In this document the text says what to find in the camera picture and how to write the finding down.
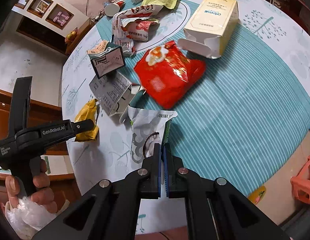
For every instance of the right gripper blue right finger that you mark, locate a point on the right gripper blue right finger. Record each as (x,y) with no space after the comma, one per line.
(174,186)

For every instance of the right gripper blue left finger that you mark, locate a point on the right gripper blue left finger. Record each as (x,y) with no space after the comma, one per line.
(151,182)

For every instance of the white green plastic pouch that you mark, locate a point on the white green plastic pouch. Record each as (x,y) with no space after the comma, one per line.
(148,128)

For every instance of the yellow snack wrapper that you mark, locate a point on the yellow snack wrapper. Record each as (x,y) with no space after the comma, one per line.
(87,117)

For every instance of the grey printed carton box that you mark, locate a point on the grey printed carton box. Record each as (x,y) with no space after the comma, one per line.
(116,93)

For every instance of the large red snack bag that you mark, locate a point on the large red snack bag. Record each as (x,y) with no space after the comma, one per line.
(167,74)

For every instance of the small black white carton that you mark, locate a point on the small black white carton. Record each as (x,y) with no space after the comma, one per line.
(106,57)

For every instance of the cream toothpaste box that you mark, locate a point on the cream toothpaste box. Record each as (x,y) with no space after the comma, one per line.
(210,28)

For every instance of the red white wrapper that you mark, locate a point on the red white wrapper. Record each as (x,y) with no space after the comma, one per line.
(133,25)

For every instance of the red white paper cup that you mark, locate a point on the red white paper cup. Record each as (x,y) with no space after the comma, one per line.
(113,8)

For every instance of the left hand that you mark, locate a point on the left hand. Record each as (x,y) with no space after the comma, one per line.
(43,196)

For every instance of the right yellow slipper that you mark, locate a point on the right yellow slipper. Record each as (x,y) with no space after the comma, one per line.
(257,195)

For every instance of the light blue patterned tablecloth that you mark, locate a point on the light blue patterned tablecloth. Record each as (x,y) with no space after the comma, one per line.
(242,120)

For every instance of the pink plastic stool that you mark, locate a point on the pink plastic stool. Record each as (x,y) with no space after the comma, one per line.
(301,184)

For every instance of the wooden tv cabinet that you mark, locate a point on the wooden tv cabinet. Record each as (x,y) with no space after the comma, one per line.
(75,36)

